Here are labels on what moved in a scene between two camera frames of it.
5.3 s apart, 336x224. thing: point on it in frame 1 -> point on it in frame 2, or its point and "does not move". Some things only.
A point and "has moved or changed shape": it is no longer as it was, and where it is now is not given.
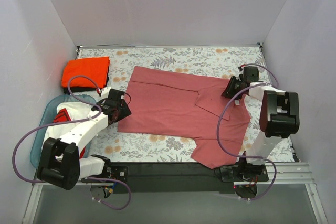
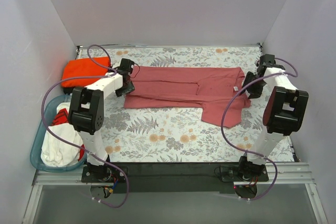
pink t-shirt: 164,103 has moved or changed shape
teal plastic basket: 45,119 does not move
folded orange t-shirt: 96,68 does not move
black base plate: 177,177 does not move
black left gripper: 122,110 -> 126,87
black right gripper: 230,87 -> 252,87
